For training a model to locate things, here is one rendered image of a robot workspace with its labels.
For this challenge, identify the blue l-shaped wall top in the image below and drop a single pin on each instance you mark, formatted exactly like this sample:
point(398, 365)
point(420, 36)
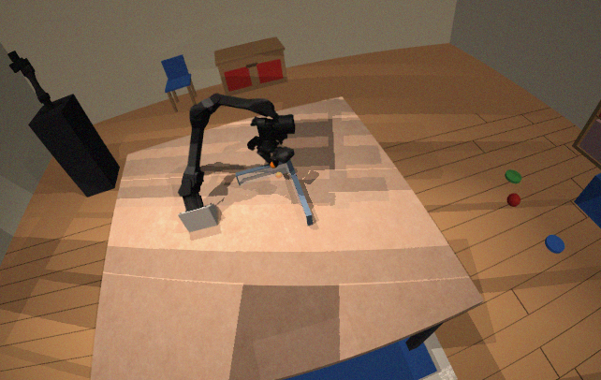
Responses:
point(297, 185)

